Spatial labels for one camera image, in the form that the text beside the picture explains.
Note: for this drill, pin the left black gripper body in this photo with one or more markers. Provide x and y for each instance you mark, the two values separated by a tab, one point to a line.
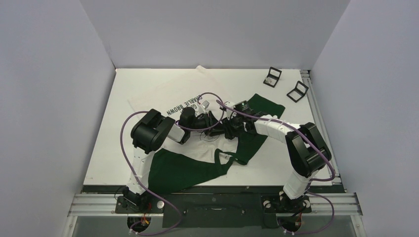
205	122

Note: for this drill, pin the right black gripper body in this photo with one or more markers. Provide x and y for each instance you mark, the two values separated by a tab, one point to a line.
231	126

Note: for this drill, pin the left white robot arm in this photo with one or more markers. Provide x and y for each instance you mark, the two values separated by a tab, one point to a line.
147	147

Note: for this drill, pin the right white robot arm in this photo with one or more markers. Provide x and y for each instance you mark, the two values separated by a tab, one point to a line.
307	149

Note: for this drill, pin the white and green t-shirt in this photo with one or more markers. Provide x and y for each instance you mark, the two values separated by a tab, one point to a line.
171	97

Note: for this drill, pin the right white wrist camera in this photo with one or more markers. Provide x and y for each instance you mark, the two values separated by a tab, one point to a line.
230	113

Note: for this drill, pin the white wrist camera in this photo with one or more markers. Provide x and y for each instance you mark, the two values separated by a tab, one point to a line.
203	106
230	113

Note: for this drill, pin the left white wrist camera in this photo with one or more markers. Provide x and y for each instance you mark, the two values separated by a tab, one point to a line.
203	106

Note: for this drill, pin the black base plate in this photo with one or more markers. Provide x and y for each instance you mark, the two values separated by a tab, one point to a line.
215	207

